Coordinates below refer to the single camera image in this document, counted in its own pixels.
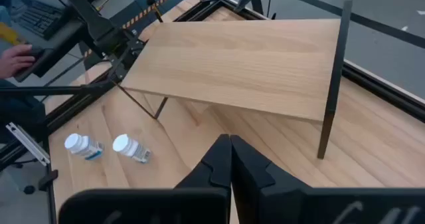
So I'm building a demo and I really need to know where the black rig strut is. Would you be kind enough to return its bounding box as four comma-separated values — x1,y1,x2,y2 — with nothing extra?
0,82,114,97

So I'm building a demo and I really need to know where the black computer keyboard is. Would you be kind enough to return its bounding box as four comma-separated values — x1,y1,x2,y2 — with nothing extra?
11,0,67,41

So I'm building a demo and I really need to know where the wooden shelf with black frame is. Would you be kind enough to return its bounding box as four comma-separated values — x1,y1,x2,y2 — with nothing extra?
109,0,353,160

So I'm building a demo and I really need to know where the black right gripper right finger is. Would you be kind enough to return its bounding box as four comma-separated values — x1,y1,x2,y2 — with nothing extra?
230,135,425,224

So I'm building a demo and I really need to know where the black office chair base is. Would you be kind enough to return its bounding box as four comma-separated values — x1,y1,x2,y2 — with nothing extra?
9,157,39,195

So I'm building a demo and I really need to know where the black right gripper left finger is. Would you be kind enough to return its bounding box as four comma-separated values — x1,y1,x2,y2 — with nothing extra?
58,134,232,224

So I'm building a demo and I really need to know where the black table edge frame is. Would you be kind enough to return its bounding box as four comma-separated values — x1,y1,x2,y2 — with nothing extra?
0,0,425,224

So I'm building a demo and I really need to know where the white medicine bottle blue label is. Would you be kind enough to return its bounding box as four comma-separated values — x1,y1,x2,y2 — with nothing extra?
64,133,105,161
112,134,152,164

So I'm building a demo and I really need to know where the silver aluminium extrusion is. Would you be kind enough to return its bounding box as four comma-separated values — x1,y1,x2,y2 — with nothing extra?
5,122,51,167

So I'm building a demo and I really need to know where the person's hand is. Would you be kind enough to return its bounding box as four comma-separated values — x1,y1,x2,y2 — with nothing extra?
0,44,36,80

